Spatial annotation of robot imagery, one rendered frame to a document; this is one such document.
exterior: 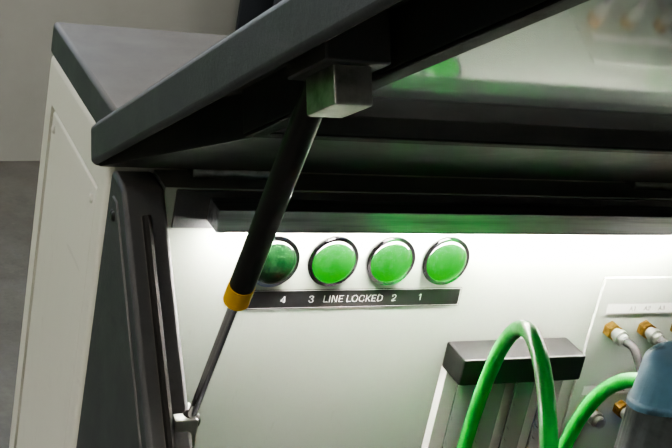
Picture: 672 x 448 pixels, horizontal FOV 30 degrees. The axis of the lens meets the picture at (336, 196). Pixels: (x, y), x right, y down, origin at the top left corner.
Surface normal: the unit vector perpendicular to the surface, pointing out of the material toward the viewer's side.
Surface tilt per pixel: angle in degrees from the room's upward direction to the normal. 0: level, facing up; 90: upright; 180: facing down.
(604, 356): 90
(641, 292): 90
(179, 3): 90
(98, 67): 0
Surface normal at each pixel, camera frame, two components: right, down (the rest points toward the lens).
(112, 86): 0.18, -0.92
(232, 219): 0.38, 0.40
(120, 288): -0.91, -0.02
